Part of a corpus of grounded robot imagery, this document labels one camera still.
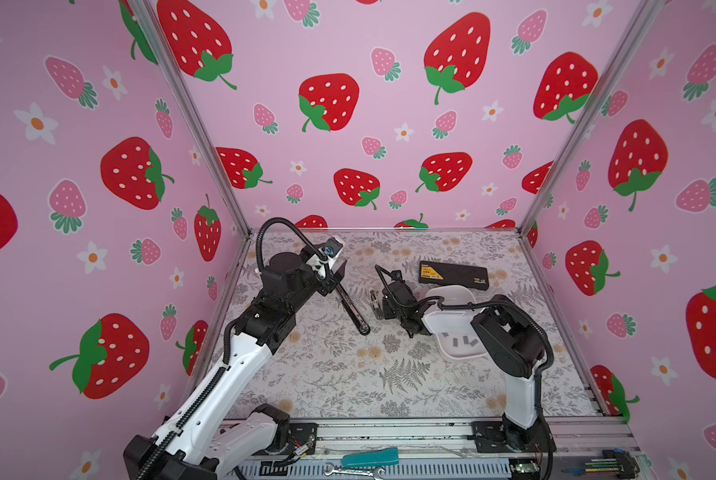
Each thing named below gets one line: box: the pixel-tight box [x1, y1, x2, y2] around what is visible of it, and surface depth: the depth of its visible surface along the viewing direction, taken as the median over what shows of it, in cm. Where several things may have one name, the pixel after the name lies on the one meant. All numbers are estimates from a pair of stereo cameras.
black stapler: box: [337, 283, 371, 336], surface depth 97 cm
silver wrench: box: [324, 462, 386, 480], surface depth 71 cm
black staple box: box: [419, 260, 489, 291], surface depth 107 cm
